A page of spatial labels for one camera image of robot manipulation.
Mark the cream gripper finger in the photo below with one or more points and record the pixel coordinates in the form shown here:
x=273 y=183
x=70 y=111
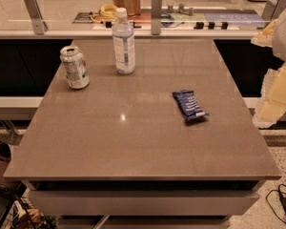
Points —
x=272 y=104
x=264 y=38

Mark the clear blue-label plastic bottle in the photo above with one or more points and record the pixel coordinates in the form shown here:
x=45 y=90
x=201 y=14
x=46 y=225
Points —
x=123 y=43

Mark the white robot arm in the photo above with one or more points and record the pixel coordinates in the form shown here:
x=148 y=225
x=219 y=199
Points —
x=279 y=38

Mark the blue rxbar blueberry wrapper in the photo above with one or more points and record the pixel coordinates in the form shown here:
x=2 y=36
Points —
x=188 y=105

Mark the silver green soda can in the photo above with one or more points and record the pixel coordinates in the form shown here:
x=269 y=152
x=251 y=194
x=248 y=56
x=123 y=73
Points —
x=75 y=67

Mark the white drawer under table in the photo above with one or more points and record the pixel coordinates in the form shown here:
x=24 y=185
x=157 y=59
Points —
x=143 y=203

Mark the right metal glass bracket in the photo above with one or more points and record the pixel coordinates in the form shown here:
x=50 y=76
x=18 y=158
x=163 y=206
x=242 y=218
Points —
x=273 y=10

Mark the metal glass bracket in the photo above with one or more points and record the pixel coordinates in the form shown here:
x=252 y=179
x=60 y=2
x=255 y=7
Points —
x=273 y=10
x=156 y=17
x=38 y=23

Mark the middle metal glass bracket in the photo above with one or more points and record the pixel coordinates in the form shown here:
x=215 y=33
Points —
x=156 y=17

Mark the left metal glass bracket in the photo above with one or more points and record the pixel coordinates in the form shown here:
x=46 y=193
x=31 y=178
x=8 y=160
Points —
x=38 y=23

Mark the wire basket with items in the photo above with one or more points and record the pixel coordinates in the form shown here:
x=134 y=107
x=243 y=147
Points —
x=22 y=214

